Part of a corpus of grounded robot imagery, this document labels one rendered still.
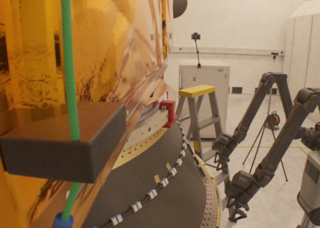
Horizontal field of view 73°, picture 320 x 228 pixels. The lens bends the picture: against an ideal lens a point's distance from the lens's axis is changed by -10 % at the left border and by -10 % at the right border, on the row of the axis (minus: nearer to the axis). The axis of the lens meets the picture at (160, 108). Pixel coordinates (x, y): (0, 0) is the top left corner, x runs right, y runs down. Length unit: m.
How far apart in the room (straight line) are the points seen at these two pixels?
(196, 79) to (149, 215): 3.76
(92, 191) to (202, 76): 4.13
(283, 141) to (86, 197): 0.85
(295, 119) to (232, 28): 7.62
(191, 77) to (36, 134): 4.27
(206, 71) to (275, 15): 5.10
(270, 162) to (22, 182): 0.97
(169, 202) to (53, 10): 0.80
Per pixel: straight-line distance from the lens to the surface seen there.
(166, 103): 0.93
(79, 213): 0.33
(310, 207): 1.58
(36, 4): 0.20
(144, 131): 0.77
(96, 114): 0.20
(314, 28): 7.41
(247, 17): 8.70
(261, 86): 1.43
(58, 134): 0.17
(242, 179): 1.08
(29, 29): 0.19
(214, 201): 1.29
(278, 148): 1.06
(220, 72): 4.45
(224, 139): 1.47
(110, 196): 0.74
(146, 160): 0.85
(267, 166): 1.07
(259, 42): 8.80
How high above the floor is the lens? 1.99
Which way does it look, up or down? 16 degrees down
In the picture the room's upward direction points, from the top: straight up
